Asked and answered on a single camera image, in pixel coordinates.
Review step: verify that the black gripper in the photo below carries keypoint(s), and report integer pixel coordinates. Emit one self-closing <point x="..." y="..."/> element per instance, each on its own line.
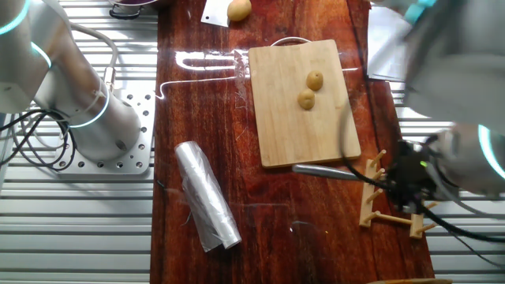
<point x="412" y="177"/>

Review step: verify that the wooden peg rack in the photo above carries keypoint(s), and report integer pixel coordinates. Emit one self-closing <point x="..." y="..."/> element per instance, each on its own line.
<point x="369" y="205"/>

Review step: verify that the steel kitchen knife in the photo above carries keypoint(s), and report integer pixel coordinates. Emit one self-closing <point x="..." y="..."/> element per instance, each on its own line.
<point x="323" y="172"/>

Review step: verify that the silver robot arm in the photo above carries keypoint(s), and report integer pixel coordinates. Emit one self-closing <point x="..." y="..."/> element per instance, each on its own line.
<point x="98" y="118"/>

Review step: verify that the small yellow potato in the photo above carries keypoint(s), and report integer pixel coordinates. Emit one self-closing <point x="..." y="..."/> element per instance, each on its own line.
<point x="306" y="99"/>
<point x="314" y="81"/>

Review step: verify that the bamboo cutting board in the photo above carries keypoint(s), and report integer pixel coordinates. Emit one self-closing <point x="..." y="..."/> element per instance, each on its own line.
<point x="284" y="134"/>

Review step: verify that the printed paper sheets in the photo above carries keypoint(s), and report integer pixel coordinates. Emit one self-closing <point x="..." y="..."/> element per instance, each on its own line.
<point x="384" y="43"/>

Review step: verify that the clear plastic bag roll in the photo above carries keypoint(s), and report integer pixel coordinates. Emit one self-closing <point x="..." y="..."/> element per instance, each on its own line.
<point x="207" y="197"/>

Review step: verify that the dark red wooden board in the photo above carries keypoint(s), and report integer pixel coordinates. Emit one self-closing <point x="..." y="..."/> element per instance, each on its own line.
<point x="197" y="118"/>

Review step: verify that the large yellow potato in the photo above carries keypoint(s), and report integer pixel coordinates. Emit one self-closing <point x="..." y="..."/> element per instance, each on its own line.
<point x="238" y="10"/>

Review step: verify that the steel cleaver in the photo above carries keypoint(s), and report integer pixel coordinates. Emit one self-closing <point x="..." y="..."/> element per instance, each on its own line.
<point x="213" y="13"/>

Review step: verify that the stainless steel pot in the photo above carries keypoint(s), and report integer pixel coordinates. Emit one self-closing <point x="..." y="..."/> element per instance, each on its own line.
<point x="126" y="10"/>

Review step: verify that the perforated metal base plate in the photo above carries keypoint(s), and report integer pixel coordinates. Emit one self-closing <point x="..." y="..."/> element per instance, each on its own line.
<point x="138" y="158"/>

